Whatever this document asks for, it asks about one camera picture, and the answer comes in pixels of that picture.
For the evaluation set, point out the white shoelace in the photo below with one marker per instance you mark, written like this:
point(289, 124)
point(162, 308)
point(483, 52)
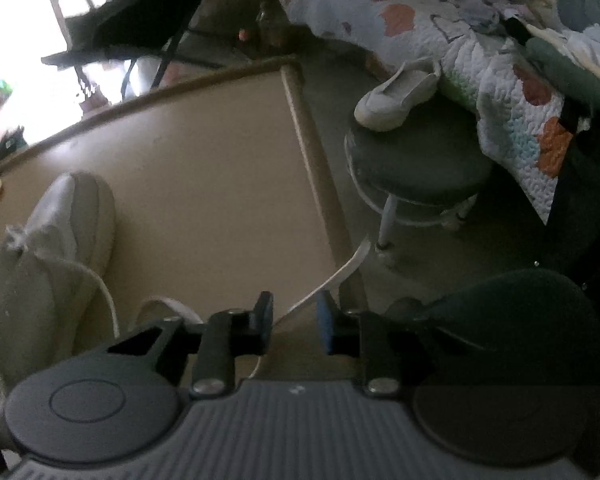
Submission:
point(340, 275)

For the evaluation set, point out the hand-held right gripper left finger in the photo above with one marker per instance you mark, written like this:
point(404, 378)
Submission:
point(265, 320)

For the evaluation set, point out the dark round stool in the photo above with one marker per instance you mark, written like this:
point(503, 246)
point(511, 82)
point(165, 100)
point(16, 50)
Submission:
point(420, 160)

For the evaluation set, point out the black folding chair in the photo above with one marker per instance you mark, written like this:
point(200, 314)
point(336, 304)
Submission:
point(130, 25)

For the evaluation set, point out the green plastic toy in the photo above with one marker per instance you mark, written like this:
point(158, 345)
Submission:
point(2, 87)

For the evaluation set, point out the pale wooden stick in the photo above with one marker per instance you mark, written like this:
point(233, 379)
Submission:
point(587, 60)

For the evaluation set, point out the brown glass jar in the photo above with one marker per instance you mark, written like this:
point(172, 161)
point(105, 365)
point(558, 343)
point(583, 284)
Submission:
point(270, 27)

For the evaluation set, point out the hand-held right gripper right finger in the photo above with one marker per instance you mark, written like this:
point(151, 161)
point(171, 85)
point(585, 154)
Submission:
point(325, 322)

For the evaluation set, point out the patchwork quilt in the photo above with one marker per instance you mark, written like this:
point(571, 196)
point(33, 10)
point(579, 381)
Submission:
point(405, 15)

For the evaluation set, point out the pale lilac cloth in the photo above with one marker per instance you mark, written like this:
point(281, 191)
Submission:
point(480, 7)

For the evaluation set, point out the dark green cloth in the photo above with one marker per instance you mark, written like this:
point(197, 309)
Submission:
point(560, 70)

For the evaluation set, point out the white sneaker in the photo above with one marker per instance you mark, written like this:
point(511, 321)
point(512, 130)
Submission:
point(65, 210)
point(400, 95)

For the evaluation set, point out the black trash bag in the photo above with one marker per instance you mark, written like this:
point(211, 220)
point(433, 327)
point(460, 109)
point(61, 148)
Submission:
point(10, 147)

